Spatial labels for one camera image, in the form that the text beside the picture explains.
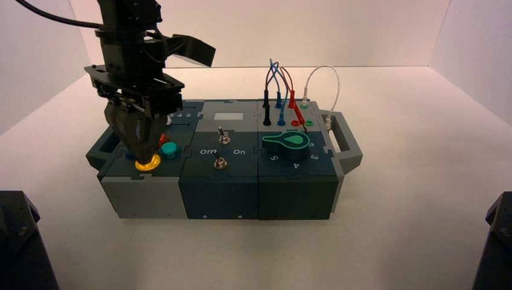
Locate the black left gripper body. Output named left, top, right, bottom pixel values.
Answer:
left=84, top=63, right=186, bottom=120

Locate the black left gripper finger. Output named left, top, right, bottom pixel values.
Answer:
left=136, top=114, right=168, bottom=164
left=104, top=101, right=141, bottom=163

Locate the yellow push button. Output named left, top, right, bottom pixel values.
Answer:
left=135, top=153, right=162, bottom=172

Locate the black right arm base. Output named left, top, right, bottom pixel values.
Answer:
left=471, top=192, right=512, bottom=290

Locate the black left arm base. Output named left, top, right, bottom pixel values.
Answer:
left=0, top=190, right=61, bottom=290

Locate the green push button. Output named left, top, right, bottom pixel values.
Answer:
left=159, top=142, right=182, bottom=161

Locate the modular grey teal control box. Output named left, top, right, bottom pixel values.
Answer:
left=86, top=99, right=363, bottom=221

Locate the teal rotary selector knob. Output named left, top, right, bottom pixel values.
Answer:
left=261, top=131, right=311, bottom=162

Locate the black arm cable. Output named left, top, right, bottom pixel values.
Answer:
left=16, top=0, right=106, bottom=30

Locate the black banana plug cable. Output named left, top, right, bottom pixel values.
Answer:
left=261, top=63, right=281, bottom=127

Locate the blue banana plug cable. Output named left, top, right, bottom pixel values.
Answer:
left=269, top=59, right=290, bottom=126

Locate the red banana plug cable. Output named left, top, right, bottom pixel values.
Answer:
left=279, top=66, right=311, bottom=134

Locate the white banana plug cable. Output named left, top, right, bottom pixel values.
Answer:
left=302, top=65, right=341, bottom=131

